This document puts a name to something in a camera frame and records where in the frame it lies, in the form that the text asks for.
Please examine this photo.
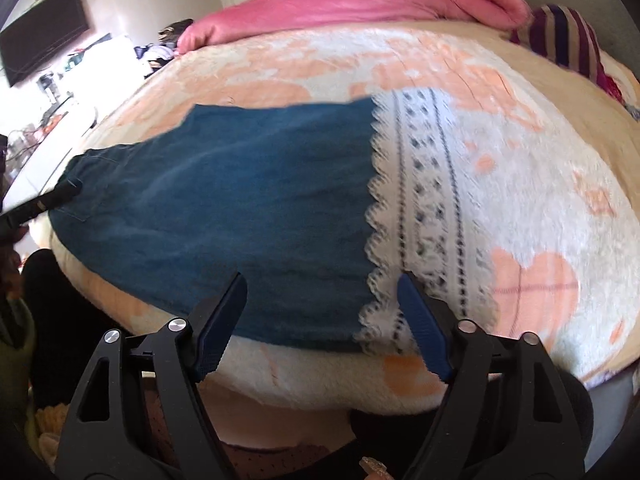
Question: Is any white cluttered desk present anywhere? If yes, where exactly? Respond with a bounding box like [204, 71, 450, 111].
[3, 34, 174, 208]

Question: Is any blue denim pants lace hem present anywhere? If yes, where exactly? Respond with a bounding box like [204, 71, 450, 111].
[50, 88, 495, 354]

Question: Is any beige bed sheet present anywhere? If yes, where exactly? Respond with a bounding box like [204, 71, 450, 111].
[409, 19, 640, 201]

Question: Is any dark clothes pile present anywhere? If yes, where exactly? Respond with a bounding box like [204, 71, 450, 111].
[134, 18, 194, 72]

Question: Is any person's left hand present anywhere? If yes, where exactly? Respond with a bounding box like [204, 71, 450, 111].
[0, 226, 29, 300]

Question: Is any pink comforter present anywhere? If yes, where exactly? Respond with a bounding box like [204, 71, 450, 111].
[177, 0, 530, 55]

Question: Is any striped purple garment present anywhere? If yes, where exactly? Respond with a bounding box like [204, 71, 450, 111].
[509, 4, 624, 103]

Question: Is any black wall television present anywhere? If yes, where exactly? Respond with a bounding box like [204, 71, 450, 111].
[1, 0, 91, 87]

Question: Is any grey quilted headboard cushion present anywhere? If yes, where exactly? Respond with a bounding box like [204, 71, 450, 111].
[525, 0, 639, 78]

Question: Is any orange white fleece blanket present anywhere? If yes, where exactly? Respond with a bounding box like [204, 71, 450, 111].
[48, 23, 639, 414]

